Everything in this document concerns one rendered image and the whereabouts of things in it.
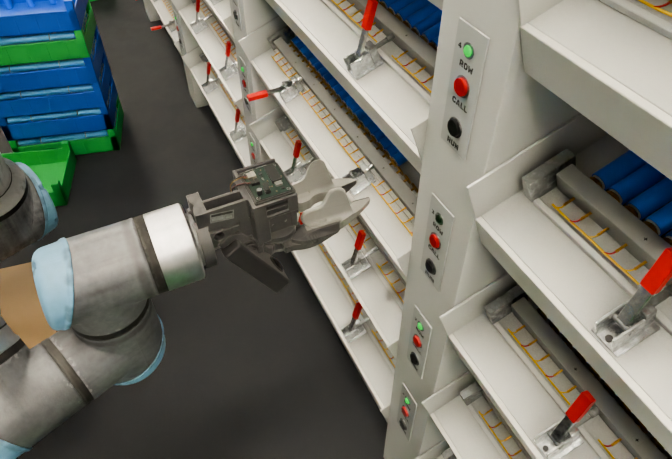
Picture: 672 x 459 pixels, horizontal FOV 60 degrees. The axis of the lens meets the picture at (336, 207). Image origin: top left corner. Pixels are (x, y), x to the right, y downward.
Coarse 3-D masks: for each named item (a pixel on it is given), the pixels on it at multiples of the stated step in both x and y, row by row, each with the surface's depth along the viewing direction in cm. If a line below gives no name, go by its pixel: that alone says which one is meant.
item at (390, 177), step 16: (288, 48) 108; (304, 80) 102; (320, 96) 97; (336, 112) 94; (352, 128) 90; (368, 144) 87; (368, 160) 87; (384, 160) 84; (384, 176) 83; (400, 192) 80
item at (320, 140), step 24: (264, 48) 114; (264, 72) 111; (288, 72) 108; (312, 72) 106; (312, 120) 98; (312, 144) 95; (336, 144) 93; (336, 168) 90; (408, 168) 85; (360, 192) 86; (384, 192) 84; (360, 216) 86; (384, 216) 82; (384, 240) 79; (408, 240) 78; (408, 264) 73
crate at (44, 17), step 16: (0, 0) 163; (16, 0) 163; (48, 0) 165; (64, 0) 148; (80, 0) 157; (0, 16) 147; (16, 16) 147; (32, 16) 148; (48, 16) 149; (64, 16) 150; (80, 16) 154; (0, 32) 149; (16, 32) 150; (32, 32) 151; (48, 32) 152
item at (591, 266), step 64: (576, 128) 53; (512, 192) 55; (576, 192) 51; (640, 192) 50; (512, 256) 52; (576, 256) 50; (640, 256) 47; (576, 320) 47; (640, 320) 44; (640, 384) 42
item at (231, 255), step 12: (228, 252) 67; (240, 252) 67; (252, 252) 69; (264, 252) 74; (240, 264) 68; (252, 264) 69; (264, 264) 70; (276, 264) 74; (252, 276) 71; (264, 276) 72; (276, 276) 73; (276, 288) 74
